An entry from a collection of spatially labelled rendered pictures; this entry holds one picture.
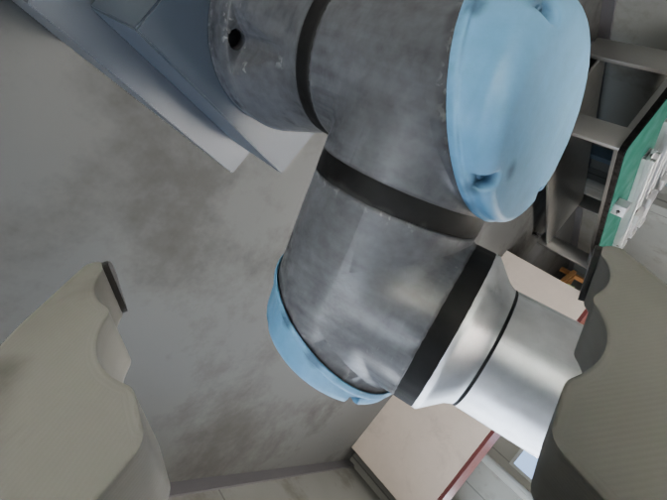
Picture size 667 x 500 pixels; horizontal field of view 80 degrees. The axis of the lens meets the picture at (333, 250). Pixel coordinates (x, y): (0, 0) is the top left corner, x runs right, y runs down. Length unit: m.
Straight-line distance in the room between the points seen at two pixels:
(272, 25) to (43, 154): 1.06
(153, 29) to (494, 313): 0.29
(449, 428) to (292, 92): 4.02
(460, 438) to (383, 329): 3.97
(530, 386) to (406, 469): 4.08
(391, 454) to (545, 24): 4.24
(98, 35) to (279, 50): 0.18
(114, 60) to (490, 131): 0.33
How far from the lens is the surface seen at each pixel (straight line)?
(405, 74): 0.22
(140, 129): 1.34
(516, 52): 0.20
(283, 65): 0.29
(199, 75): 0.35
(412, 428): 4.29
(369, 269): 0.23
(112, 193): 1.39
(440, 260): 0.24
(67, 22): 0.42
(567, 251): 4.82
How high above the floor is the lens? 1.21
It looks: 35 degrees down
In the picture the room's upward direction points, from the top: 128 degrees clockwise
